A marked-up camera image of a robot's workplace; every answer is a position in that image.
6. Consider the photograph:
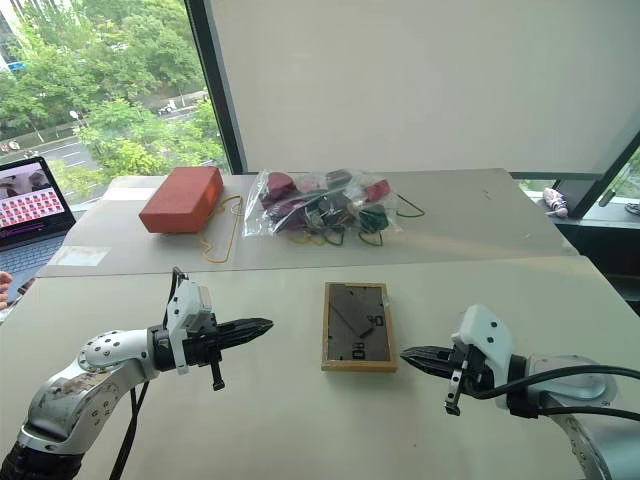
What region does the green block in bag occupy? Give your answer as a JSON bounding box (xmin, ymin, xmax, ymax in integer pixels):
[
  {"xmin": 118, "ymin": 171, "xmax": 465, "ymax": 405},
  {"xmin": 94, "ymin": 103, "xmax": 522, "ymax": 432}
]
[{"xmin": 357, "ymin": 205, "xmax": 389, "ymax": 232}]

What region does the clear taped label sheet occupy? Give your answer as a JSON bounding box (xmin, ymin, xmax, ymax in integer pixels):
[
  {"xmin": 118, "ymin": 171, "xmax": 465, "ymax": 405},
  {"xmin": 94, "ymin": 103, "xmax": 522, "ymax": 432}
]
[{"xmin": 52, "ymin": 246, "xmax": 112, "ymax": 267}]

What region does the maroon block in bag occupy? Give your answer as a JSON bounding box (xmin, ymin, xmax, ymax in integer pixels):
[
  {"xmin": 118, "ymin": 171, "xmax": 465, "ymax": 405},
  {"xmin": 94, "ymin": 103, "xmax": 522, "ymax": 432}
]
[{"xmin": 266, "ymin": 171, "xmax": 297, "ymax": 200}]

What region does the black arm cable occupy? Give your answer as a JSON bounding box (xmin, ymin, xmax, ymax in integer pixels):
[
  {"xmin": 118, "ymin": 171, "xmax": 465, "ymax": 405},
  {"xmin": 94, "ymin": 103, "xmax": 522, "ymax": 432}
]
[
  {"xmin": 108, "ymin": 267, "xmax": 189, "ymax": 480},
  {"xmin": 468, "ymin": 364, "xmax": 640, "ymax": 420}
]

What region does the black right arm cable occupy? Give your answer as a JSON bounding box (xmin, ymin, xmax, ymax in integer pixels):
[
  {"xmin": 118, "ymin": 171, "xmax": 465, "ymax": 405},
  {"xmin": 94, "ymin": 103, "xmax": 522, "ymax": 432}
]
[{"xmin": 468, "ymin": 364, "xmax": 640, "ymax": 420}]

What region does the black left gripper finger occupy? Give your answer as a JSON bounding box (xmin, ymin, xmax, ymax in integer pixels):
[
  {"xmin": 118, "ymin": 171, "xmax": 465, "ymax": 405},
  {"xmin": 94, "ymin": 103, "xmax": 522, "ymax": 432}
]
[
  {"xmin": 218, "ymin": 329, "xmax": 269, "ymax": 350},
  {"xmin": 217, "ymin": 317, "xmax": 275, "ymax": 336}
]

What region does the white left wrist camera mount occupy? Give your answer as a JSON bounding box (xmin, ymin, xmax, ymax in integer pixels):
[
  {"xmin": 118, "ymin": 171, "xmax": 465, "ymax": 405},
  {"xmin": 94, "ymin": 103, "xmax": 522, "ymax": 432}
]
[{"xmin": 164, "ymin": 279, "xmax": 217, "ymax": 376}]

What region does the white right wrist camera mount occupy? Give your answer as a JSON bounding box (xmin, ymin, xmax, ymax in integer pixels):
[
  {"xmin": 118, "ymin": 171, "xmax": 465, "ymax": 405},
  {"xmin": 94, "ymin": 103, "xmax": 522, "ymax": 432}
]
[{"xmin": 450, "ymin": 304, "xmax": 514, "ymax": 384}]

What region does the red block in bag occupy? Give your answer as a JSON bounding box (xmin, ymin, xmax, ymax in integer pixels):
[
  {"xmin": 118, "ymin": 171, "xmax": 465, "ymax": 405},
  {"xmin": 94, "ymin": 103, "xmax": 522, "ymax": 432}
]
[{"xmin": 363, "ymin": 178, "xmax": 392, "ymax": 203}]

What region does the open laptop computer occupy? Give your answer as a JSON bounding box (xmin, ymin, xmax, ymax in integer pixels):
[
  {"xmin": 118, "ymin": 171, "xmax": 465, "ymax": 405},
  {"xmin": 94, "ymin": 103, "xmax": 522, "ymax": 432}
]
[{"xmin": 0, "ymin": 156, "xmax": 77, "ymax": 312}]

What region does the clear plastic zip bag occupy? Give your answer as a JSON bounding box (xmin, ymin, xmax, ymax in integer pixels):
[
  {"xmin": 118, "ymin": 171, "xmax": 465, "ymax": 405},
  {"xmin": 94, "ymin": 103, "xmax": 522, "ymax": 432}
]
[{"xmin": 241, "ymin": 169, "xmax": 402, "ymax": 242}]

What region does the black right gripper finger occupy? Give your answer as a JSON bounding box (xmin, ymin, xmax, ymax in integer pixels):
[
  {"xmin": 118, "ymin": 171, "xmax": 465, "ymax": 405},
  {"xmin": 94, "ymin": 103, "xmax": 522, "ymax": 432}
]
[
  {"xmin": 399, "ymin": 345, "xmax": 452, "ymax": 362},
  {"xmin": 405, "ymin": 358, "xmax": 454, "ymax": 377}
]

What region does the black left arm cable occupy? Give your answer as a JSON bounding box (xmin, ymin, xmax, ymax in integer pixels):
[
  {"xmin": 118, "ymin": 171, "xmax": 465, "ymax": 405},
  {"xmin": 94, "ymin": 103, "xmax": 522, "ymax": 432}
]
[{"xmin": 108, "ymin": 267, "xmax": 189, "ymax": 480}]

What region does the wooden framed picture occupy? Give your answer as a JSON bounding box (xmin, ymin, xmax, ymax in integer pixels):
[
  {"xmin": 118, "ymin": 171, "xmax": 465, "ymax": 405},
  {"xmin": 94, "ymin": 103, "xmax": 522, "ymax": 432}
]
[{"xmin": 320, "ymin": 281, "xmax": 399, "ymax": 374}]

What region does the large green rubber band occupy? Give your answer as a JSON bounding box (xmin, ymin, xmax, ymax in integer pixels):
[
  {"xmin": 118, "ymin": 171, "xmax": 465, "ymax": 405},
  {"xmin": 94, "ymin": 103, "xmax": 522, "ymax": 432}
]
[{"xmin": 396, "ymin": 193, "xmax": 427, "ymax": 220}]

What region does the pink folded umbrella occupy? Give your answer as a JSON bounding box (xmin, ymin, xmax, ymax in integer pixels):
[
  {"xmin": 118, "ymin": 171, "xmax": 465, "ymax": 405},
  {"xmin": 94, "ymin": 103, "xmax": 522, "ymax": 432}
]
[{"xmin": 541, "ymin": 186, "xmax": 570, "ymax": 219}]

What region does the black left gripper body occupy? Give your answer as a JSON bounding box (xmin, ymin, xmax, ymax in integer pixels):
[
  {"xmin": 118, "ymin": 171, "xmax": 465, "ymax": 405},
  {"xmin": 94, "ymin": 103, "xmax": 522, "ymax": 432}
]
[{"xmin": 180, "ymin": 322, "xmax": 226, "ymax": 393}]

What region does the dark slanted window frame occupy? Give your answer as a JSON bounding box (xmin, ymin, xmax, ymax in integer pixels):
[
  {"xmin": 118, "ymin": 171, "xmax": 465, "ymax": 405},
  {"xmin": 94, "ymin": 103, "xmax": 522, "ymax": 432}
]
[{"xmin": 564, "ymin": 144, "xmax": 640, "ymax": 224}]

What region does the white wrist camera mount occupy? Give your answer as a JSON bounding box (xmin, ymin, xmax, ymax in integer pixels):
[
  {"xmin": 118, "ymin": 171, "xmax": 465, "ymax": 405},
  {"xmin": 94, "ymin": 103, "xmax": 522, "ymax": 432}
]
[
  {"xmin": 450, "ymin": 304, "xmax": 514, "ymax": 384},
  {"xmin": 164, "ymin": 279, "xmax": 217, "ymax": 376}
]

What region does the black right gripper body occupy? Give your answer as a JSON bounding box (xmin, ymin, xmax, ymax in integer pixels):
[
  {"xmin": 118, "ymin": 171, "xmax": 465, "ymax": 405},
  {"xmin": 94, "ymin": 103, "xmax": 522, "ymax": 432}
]
[{"xmin": 443, "ymin": 343, "xmax": 495, "ymax": 415}]

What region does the dark window frame post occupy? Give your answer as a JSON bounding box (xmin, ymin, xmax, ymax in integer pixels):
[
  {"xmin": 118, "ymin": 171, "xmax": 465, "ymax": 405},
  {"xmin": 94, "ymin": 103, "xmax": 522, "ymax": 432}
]
[{"xmin": 184, "ymin": 0, "xmax": 250, "ymax": 176}]

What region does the orange rectangular box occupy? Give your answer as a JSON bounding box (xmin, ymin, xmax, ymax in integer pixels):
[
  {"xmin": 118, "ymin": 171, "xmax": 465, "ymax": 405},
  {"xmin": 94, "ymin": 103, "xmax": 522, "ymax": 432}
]
[{"xmin": 138, "ymin": 166, "xmax": 225, "ymax": 235}]

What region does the long yellow rubber cord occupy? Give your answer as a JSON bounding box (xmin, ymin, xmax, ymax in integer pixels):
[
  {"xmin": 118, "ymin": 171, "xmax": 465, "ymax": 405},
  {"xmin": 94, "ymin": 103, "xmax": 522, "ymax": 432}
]
[{"xmin": 198, "ymin": 192, "xmax": 247, "ymax": 264}]

